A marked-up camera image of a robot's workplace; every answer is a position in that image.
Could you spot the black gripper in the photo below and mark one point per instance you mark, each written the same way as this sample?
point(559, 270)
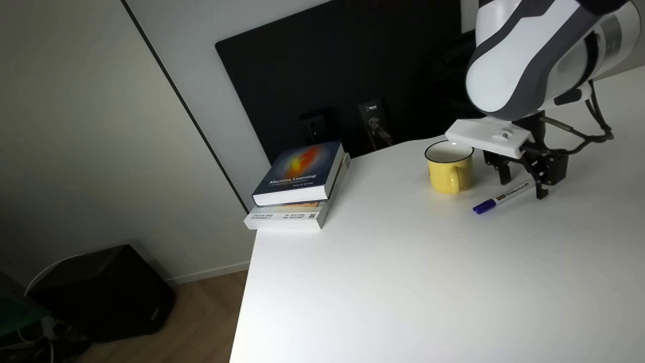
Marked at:
point(548, 167)

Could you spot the blue whiteboard marker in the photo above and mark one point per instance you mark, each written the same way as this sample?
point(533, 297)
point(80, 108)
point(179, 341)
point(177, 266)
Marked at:
point(500, 199)

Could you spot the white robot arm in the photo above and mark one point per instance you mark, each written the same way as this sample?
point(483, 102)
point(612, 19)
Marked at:
point(533, 79)

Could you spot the yellow enamel mug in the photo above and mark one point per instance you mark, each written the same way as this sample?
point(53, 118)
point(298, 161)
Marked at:
point(450, 167)

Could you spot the dark blue top book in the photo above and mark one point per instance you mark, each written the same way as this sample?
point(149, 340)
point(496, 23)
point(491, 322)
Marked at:
point(301, 174)

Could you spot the white bottom book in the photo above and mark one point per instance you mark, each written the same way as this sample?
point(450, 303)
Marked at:
point(307, 217)

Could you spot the black box on floor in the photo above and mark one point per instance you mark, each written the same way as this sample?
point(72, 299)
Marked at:
point(108, 295)

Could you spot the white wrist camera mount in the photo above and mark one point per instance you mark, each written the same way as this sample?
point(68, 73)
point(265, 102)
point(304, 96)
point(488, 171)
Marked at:
point(488, 134)

